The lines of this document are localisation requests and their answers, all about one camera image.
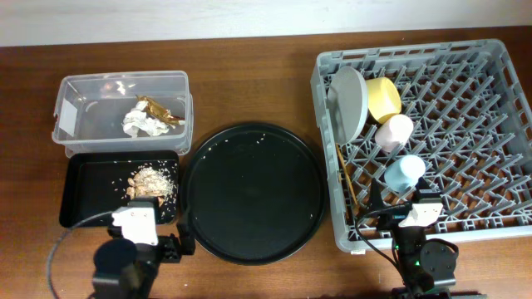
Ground black rectangular tray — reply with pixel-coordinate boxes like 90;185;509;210
59;150;180;228

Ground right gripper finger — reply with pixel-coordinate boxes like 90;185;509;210
415;178;441;203
368;178;385;213

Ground clear plastic bin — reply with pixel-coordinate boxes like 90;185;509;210
52;71;194;157

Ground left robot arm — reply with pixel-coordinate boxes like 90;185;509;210
92;228;195;299

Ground grey dishwasher rack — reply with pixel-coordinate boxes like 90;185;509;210
310;39;531;254

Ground pink cup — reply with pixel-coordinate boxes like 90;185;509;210
375;114;414;153

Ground blue cup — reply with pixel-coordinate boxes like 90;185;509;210
384;154;426;193

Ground yellow bowl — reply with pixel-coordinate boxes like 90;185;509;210
366;77;401;124

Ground white tissue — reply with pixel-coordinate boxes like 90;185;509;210
122;100;170;138

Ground round black tray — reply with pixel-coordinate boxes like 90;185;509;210
179;122;328;266

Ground grey plate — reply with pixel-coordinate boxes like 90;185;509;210
328;66;368;144

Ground golden wrapper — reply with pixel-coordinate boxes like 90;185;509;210
136;96;185;125

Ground wooden chopstick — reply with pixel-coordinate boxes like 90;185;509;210
335;144;359;206
340;169;352;225

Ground food scraps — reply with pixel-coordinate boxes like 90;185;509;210
111;164;178;208

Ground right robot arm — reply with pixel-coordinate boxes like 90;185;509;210
367;178;459;299

